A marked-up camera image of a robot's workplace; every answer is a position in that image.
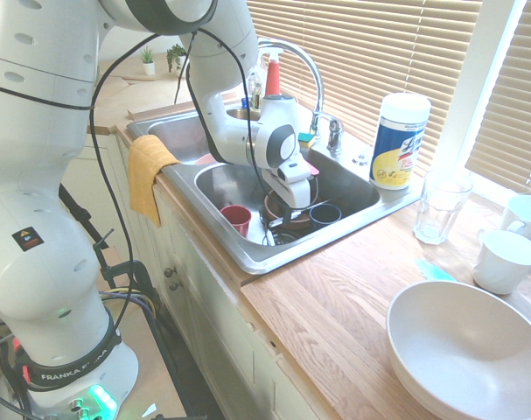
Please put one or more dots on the wide beige window blind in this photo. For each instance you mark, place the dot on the wide beige window blind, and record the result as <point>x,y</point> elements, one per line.
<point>379,44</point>

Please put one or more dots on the yellow green sponge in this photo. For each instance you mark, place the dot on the yellow green sponge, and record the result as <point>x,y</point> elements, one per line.
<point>306,141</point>

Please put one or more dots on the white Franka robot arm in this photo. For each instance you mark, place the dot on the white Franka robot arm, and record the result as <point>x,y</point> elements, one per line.
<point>29,219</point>

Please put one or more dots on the yellow liquid soap bottle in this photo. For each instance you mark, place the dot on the yellow liquid soap bottle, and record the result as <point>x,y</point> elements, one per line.
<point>256,102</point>

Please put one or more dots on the cream kitchen cabinet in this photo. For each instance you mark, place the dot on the cream kitchen cabinet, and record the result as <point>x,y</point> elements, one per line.
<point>212,315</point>

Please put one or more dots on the red spray bottle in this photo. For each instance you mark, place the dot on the red spray bottle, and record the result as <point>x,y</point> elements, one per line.
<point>273,81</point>

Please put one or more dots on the stainless steel double sink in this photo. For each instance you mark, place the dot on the stainless steel double sink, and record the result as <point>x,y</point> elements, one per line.
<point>357,192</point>

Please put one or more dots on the yellow dish towel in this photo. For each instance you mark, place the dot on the yellow dish towel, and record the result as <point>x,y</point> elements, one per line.
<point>147,175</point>

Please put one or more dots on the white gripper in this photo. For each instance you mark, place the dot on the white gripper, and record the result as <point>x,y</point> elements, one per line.
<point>295,192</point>

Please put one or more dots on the small trailing potted plant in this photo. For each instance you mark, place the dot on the small trailing potted plant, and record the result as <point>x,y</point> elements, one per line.
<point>176,54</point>

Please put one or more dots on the black clamp stand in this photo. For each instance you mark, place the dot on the black clamp stand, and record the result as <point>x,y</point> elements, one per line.
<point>138,271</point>

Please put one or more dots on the clear pump soap bottle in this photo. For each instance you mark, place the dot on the clear pump soap bottle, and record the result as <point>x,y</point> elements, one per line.
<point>256,81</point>

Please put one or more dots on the chrome gooseneck faucet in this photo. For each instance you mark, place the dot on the chrome gooseneck faucet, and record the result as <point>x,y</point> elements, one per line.
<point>318,87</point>

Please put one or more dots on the pink red wrist attachment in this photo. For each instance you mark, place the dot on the pink red wrist attachment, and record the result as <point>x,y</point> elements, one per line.
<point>312,170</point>

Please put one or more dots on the dark blue mug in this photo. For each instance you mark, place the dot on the dark blue mug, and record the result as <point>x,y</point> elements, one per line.
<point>325,216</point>

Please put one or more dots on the brown wooden bowl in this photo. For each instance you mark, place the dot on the brown wooden bowl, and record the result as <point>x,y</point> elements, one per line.
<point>300,223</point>

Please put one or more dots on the clear drinking glass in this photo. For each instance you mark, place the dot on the clear drinking glass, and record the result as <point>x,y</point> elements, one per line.
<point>440,210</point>

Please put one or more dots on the large white bowl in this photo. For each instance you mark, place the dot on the large white bowl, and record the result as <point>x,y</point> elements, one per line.
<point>457,350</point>

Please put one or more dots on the small plant white pot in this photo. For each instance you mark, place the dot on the small plant white pot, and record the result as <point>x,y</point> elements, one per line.
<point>148,65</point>

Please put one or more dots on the pink bowl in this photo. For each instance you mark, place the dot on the pink bowl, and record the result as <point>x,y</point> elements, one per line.
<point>204,159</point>

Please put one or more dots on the white ceramic mug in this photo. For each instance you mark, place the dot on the white ceramic mug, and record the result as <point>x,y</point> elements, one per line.
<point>527,214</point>
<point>505,262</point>

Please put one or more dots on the Lysol wipes canister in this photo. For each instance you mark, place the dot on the Lysol wipes canister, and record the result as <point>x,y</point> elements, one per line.
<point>400,144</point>

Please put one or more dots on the red cup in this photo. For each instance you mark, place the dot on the red cup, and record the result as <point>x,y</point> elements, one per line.
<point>236,221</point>

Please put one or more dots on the teal plastic utensil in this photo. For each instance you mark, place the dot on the teal plastic utensil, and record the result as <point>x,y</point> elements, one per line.
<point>433,271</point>

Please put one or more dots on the round cabinet knob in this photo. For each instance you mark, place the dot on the round cabinet knob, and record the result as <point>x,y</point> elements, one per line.
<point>171,271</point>
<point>176,286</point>

